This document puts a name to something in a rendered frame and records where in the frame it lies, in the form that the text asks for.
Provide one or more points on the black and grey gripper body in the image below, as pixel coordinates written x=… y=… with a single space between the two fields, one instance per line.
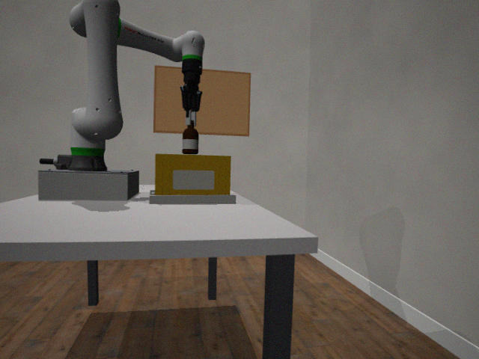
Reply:
x=191 y=79

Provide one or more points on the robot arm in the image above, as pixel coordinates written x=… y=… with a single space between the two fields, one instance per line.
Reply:
x=103 y=119

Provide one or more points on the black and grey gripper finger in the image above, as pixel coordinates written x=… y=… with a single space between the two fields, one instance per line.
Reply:
x=196 y=100
x=187 y=103

